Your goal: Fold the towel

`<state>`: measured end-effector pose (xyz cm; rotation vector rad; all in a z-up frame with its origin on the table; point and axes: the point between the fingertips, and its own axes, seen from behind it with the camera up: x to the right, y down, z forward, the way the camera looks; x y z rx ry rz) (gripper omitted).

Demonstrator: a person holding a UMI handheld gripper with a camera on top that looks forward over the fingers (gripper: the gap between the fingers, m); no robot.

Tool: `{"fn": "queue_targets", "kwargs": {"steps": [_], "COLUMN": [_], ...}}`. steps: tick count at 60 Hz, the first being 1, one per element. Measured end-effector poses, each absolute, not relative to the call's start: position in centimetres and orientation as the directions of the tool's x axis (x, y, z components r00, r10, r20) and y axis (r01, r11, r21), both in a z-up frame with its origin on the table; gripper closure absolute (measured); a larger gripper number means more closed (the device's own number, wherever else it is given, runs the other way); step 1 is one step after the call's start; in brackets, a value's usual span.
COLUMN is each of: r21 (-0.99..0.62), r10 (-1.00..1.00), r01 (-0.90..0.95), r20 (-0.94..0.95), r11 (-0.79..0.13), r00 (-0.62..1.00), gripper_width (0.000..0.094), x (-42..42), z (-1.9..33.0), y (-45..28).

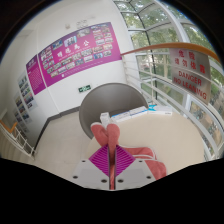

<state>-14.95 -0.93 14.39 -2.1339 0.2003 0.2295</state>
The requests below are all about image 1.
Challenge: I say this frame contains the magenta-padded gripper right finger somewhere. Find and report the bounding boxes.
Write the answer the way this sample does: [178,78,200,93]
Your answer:
[114,143,157,192]

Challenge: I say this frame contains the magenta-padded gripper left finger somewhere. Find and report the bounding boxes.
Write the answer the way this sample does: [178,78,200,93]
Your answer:
[70,143,110,191]

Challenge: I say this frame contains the pink towel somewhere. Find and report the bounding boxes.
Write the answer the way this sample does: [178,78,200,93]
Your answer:
[90,122,168,191]

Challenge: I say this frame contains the small upright white box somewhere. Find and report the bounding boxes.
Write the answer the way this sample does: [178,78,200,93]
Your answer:
[99,112,111,128]

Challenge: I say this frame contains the flat white and blue box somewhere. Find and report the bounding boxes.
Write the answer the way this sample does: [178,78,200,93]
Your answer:
[147,104,174,117]

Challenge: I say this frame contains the grey round-backed chair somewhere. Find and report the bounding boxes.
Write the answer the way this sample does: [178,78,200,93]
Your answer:
[78,82,149,139]

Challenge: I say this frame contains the stair railing with wooden handrail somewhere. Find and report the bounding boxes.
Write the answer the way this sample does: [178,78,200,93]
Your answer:
[0,119,36,158]

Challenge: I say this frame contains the green exit sign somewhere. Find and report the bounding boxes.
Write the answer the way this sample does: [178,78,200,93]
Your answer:
[78,84,93,94]

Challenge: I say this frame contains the narrow magenta text poster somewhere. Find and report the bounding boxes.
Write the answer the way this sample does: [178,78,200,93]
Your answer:
[25,54,47,96]

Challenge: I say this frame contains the clear danger sign, red letters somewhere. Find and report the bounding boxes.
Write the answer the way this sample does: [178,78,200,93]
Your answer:
[169,48,212,105]

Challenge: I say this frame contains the large magenta photo poster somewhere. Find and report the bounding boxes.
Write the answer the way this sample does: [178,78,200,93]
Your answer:
[37,21,123,88]

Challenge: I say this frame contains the white railing with wooden handrail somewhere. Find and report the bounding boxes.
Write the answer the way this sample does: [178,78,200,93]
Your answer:
[120,42,224,161]

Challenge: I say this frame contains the wall photo board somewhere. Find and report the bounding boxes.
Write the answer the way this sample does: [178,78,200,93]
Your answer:
[17,73,38,111]
[13,93,31,125]

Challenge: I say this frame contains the white-framed glass window wall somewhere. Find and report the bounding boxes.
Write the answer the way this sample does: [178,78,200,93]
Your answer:
[113,0,224,161]

